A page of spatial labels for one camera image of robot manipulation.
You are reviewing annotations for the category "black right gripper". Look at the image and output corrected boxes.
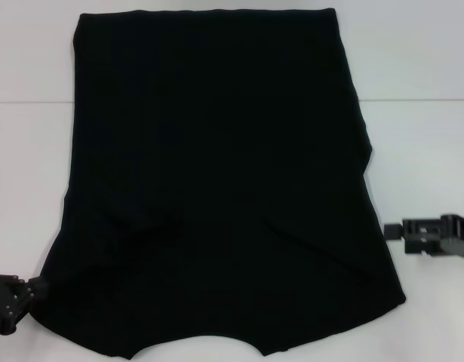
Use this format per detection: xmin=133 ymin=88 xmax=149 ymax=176
xmin=383 ymin=213 xmax=464 ymax=259

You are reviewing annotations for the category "black shirt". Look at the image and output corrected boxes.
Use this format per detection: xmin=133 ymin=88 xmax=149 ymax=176
xmin=29 ymin=8 xmax=408 ymax=338

